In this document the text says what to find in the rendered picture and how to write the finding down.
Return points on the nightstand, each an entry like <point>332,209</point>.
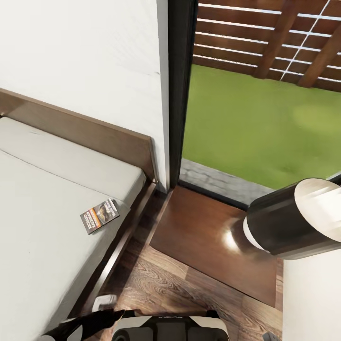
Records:
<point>207,235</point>

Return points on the fixed window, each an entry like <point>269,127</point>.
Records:
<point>254,95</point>

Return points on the hardback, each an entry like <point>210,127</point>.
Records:
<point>99,216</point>

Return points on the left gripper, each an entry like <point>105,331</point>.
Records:
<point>105,319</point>

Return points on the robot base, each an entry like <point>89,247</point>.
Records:
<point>170,328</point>

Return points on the table lamp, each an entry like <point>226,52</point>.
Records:
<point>297,221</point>

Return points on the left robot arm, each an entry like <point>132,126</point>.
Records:
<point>82,327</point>

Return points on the bed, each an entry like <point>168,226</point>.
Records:
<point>56,164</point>

